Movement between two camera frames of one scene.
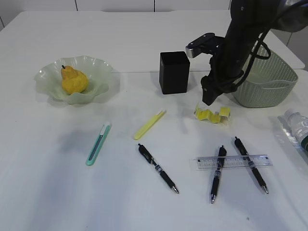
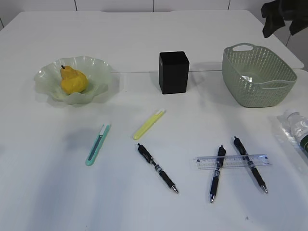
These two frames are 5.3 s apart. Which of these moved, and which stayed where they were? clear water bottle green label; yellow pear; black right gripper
Moved: black right gripper
Stayed: clear water bottle green label; yellow pear
